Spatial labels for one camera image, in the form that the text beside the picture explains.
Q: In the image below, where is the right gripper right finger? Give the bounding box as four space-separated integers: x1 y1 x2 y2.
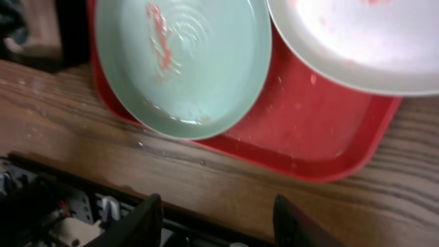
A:
273 194 346 247

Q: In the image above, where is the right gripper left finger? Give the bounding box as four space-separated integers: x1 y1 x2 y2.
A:
84 193 163 247

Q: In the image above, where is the light green plate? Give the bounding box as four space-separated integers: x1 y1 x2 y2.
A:
94 0 272 140

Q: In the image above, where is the white plate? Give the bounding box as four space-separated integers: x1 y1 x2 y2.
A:
268 0 438 96

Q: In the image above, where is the red plastic tray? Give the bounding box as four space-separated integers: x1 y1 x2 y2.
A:
88 1 401 182

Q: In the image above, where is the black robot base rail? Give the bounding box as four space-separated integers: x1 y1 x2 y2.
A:
1 154 271 246

